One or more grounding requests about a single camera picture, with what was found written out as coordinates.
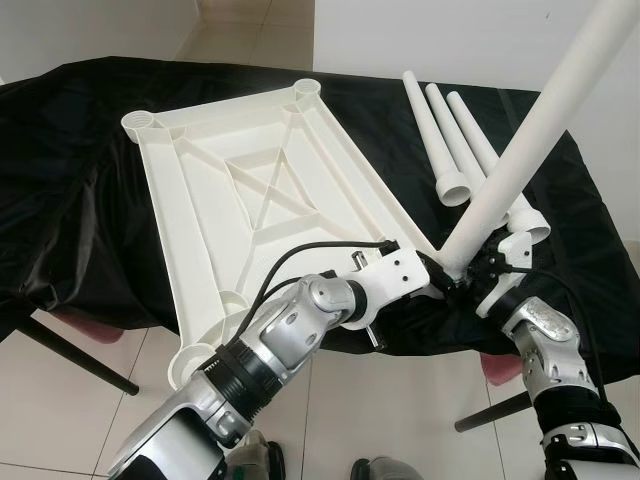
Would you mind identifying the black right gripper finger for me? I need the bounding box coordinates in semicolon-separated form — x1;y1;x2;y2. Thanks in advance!
420;252;463;295

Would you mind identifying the white plastic table leg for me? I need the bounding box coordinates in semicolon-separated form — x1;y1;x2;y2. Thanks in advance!
440;0;640;281
447;92;551;243
403;70;483;206
425;83;501;201

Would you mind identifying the white plastic table top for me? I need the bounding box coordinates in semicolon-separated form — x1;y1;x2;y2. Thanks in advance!
120;78;453;393

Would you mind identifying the grey right robot foot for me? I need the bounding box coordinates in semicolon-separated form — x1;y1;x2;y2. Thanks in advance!
350;457;421;480

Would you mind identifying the grey robot foot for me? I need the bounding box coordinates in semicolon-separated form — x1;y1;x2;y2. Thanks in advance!
350;457;421;480
225;430;286;480

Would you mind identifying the grey left robot foot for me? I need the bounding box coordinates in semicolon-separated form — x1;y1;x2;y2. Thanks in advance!
225;430;286;480

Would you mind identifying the black table cloth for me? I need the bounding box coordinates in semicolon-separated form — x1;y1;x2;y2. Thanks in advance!
0;55;640;383

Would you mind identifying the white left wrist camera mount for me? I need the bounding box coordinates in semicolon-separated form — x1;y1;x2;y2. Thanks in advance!
345;245;433;326

